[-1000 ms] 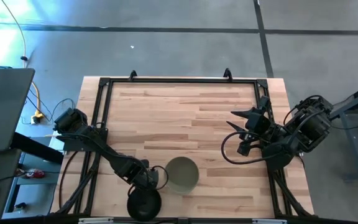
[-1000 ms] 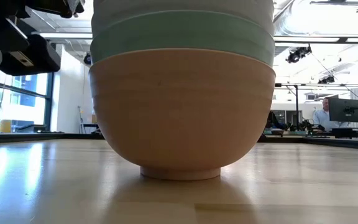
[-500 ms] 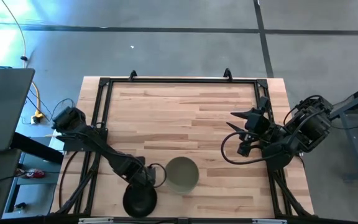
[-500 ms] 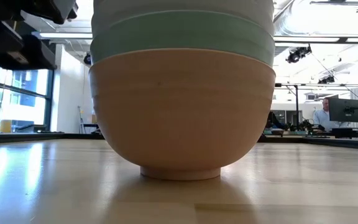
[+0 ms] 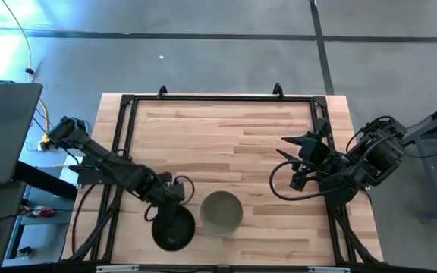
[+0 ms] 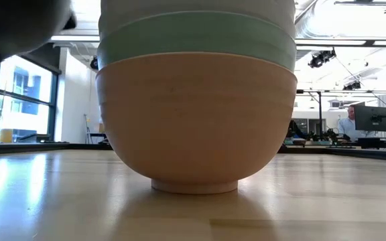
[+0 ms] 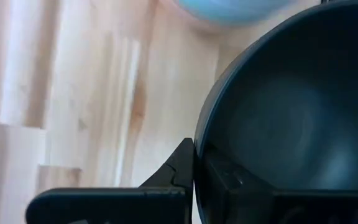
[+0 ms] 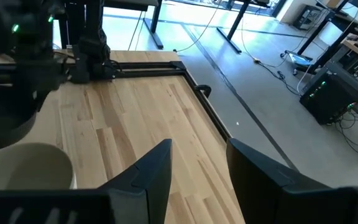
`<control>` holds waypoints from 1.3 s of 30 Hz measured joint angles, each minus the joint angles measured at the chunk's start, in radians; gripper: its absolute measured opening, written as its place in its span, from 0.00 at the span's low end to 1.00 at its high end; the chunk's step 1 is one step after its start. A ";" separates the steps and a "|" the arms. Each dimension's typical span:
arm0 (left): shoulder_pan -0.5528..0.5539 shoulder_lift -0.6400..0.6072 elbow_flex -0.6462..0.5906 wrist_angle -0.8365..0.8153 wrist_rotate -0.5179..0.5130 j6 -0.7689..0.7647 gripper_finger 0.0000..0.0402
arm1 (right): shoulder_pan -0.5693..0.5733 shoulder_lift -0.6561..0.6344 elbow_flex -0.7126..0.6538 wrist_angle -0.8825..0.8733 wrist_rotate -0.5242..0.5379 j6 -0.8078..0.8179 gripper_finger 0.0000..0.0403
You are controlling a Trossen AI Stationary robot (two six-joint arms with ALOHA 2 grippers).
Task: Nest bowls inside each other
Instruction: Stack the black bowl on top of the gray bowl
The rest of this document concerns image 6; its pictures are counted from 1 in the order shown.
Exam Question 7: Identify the dark grey bowl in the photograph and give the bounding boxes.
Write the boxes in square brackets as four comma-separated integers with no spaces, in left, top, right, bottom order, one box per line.
[0,0,74,64]

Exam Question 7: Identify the mint green bowl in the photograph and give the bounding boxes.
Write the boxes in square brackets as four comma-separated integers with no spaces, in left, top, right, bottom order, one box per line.
[96,10,297,72]

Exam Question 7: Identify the white bowl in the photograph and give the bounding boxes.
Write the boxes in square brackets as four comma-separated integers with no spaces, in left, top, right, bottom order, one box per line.
[98,0,297,39]

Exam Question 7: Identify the tan bowl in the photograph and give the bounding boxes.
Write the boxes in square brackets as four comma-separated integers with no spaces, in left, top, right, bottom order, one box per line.
[95,52,298,195]

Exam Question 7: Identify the ceiling light strip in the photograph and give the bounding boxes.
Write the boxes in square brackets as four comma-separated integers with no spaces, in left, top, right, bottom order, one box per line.
[50,35,101,43]
[295,39,386,47]

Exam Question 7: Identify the large window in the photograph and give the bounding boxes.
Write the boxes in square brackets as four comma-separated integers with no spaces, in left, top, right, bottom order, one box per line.
[0,55,60,143]

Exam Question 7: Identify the thin floor stand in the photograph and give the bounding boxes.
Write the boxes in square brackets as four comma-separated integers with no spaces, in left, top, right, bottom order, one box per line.
[84,113,92,144]

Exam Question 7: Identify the dark office desk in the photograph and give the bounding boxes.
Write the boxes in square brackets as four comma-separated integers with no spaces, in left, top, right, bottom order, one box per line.
[357,136,386,151]
[87,133,112,145]

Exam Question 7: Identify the yellow bin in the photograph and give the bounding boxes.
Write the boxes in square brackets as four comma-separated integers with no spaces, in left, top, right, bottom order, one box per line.
[0,129,14,144]

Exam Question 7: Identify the black track light cluster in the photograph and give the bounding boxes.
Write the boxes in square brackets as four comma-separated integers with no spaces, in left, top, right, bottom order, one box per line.
[308,48,337,69]

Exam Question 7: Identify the black stand pole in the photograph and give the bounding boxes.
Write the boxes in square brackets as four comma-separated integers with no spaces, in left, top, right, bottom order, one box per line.
[316,90,324,141]

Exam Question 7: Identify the small black track light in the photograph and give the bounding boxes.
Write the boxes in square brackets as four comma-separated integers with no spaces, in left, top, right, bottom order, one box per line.
[342,81,362,91]

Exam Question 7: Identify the person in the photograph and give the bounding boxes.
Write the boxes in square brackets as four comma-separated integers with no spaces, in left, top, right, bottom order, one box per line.
[337,105,360,141]

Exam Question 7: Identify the black computer monitor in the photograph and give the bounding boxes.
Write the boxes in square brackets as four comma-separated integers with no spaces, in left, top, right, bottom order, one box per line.
[354,105,386,133]

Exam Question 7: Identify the black aluminium table frame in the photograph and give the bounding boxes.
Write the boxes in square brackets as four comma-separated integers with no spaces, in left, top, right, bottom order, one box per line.
[0,142,386,162]

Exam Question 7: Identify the ceiling duct fixture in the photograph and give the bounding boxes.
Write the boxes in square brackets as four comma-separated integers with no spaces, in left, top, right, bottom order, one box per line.
[334,0,386,7]

